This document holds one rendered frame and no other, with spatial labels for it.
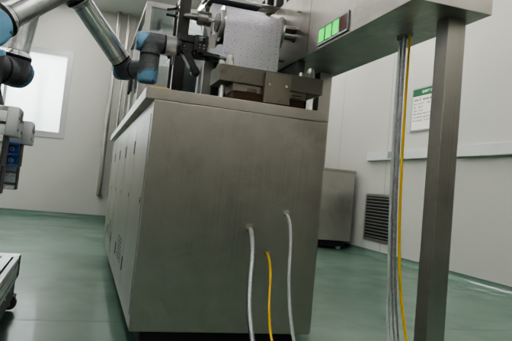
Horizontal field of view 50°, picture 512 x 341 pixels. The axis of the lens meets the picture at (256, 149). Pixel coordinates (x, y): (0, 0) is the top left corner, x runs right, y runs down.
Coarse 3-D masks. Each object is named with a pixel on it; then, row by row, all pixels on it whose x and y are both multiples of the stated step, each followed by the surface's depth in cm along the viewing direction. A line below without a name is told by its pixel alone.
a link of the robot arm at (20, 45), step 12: (24, 24) 226; (36, 24) 229; (24, 36) 226; (12, 48) 225; (24, 48) 227; (12, 60) 222; (24, 60) 226; (24, 72) 227; (12, 84) 226; (24, 84) 231
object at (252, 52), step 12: (228, 36) 218; (240, 36) 219; (252, 36) 221; (228, 48) 218; (240, 48) 219; (252, 48) 221; (264, 48) 222; (276, 48) 224; (240, 60) 219; (252, 60) 220; (264, 60) 222; (276, 60) 223
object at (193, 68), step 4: (184, 52) 210; (188, 52) 210; (184, 56) 210; (188, 56) 210; (184, 60) 213; (188, 60) 210; (192, 60) 210; (188, 64) 210; (192, 64) 210; (188, 68) 213; (192, 68) 210; (196, 68) 210; (192, 72) 211; (196, 72) 210; (192, 76) 214; (196, 76) 213
